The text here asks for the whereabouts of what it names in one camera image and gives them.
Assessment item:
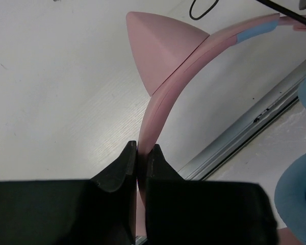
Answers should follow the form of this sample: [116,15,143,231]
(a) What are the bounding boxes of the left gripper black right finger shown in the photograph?
[145,145,279,244]

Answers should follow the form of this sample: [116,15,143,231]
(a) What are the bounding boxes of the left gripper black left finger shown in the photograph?
[0,141,137,244]

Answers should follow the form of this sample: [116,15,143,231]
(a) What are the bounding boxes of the front aluminium rail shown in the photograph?
[178,60,306,180]

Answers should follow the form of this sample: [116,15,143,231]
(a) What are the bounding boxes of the pink blue cat-ear headphones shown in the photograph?
[126,12,306,244]

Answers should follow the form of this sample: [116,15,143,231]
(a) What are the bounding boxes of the black headphone cable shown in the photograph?
[189,0,306,29]

